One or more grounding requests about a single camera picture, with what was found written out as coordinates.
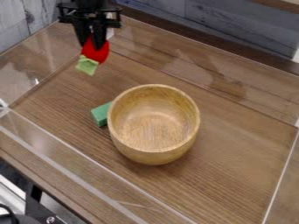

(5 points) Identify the black cable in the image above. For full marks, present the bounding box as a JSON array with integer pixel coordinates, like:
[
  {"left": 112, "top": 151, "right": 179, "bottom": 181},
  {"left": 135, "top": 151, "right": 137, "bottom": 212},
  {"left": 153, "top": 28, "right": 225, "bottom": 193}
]
[{"left": 0, "top": 202, "right": 21, "bottom": 224}]

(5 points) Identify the wooden bowl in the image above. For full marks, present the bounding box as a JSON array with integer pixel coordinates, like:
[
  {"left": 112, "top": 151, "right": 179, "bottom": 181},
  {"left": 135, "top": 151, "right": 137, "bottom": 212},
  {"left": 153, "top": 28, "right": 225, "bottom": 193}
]
[{"left": 107, "top": 84, "right": 201, "bottom": 165}]

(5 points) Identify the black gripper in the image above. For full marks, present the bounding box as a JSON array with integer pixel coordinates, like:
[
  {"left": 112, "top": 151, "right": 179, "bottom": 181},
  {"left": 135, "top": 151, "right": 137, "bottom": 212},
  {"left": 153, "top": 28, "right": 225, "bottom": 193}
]
[{"left": 56, "top": 0, "right": 121, "bottom": 50}]

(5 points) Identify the green foam block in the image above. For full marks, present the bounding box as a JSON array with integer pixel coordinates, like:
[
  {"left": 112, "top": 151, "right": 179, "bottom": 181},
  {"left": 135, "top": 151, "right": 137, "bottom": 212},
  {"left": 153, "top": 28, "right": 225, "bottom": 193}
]
[{"left": 91, "top": 102, "right": 111, "bottom": 127}]

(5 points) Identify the black table frame bracket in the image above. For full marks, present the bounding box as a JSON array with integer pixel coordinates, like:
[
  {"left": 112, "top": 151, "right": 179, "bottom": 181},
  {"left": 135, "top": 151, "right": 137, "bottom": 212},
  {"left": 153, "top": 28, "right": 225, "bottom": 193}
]
[{"left": 24, "top": 185, "right": 67, "bottom": 224}]

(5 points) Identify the red plush strawberry toy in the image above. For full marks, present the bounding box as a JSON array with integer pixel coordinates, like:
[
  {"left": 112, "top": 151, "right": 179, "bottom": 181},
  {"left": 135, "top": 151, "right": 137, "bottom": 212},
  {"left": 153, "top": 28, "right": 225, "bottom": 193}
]
[{"left": 73, "top": 35, "right": 112, "bottom": 77}]

